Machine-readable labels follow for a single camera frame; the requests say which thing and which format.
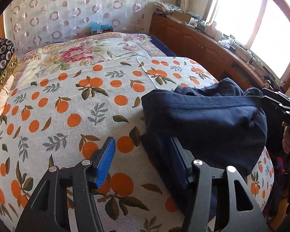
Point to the person's right hand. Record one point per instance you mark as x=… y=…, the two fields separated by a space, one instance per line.
x=286 y=138

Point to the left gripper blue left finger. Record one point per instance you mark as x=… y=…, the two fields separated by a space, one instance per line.
x=47 y=208

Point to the floral bed blanket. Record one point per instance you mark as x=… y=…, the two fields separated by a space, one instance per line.
x=87 y=51

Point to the teal box at headboard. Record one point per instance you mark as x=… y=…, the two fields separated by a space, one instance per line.
x=98 y=28

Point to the long wooden side cabinet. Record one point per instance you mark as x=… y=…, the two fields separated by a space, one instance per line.
x=218 y=61

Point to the cardboard box on cabinet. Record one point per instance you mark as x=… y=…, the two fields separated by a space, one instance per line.
x=180 y=17

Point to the navy blue bed sheet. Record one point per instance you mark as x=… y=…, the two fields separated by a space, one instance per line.
x=160 y=45

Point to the navy blue printed t-shirt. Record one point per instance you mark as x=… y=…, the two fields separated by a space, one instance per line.
x=220 y=124

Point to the pink circle sheer curtain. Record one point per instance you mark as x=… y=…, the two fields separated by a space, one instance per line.
x=31 y=24

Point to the crumpled plastic bag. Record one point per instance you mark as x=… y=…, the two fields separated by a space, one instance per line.
x=225 y=43

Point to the window with wooden frame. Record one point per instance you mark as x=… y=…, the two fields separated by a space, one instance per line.
x=261 y=27

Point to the pink bottle on sill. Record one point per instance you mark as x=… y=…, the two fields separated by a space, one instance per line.
x=210 y=29

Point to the gold yellow folded cloth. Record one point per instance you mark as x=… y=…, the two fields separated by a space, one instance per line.
x=7 y=67

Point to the folded patterned fabric stack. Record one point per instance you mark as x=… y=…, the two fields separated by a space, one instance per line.
x=167 y=7

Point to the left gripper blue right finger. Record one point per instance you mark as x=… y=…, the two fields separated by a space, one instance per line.
x=237 y=209

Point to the orange fruit print cloth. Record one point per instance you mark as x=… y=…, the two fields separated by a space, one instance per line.
x=62 y=118

